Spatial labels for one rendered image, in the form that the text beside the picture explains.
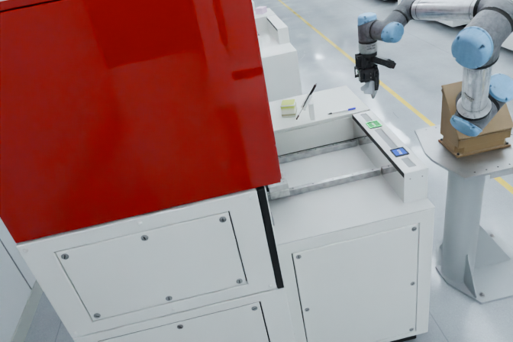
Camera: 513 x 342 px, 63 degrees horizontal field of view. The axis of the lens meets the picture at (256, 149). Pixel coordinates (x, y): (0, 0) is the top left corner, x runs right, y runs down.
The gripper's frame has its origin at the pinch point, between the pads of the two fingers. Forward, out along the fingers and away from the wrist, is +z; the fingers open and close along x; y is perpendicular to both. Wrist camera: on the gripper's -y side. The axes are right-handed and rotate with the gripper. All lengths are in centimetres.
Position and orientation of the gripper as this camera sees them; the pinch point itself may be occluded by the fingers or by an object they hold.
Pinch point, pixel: (374, 95)
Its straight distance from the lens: 191.1
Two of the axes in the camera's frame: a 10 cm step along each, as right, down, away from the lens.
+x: 1.5, 4.7, -8.7
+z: 1.7, 8.5, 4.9
